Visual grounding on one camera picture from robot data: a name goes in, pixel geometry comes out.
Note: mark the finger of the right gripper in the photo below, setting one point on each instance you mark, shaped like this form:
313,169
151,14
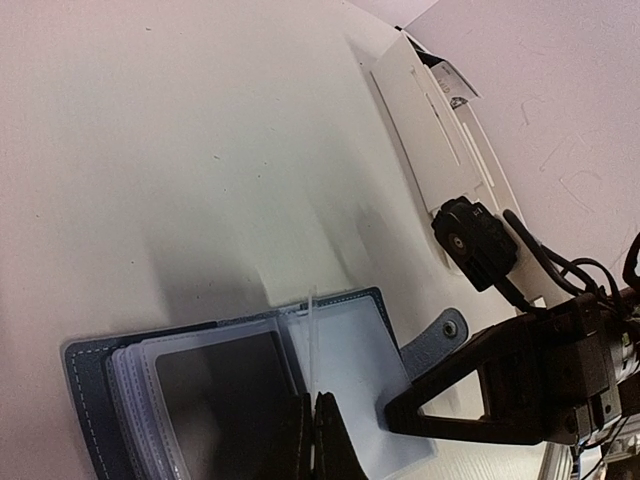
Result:
446,352
475,409

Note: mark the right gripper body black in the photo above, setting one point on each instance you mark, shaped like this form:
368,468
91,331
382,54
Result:
588,349

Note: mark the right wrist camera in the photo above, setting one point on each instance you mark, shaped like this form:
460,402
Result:
476,241

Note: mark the black VIP credit card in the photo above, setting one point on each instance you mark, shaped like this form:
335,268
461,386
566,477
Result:
226,402

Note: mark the stack of cards in tray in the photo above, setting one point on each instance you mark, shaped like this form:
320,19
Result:
456,88

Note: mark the white plastic tray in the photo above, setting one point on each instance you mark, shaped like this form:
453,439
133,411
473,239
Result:
443,153

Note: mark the blue leather card holder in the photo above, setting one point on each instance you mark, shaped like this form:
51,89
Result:
342,344

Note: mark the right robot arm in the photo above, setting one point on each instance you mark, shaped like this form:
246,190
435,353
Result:
562,375

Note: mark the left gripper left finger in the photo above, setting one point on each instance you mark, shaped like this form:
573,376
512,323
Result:
289,456

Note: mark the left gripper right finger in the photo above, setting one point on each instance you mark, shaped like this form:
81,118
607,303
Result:
334,456

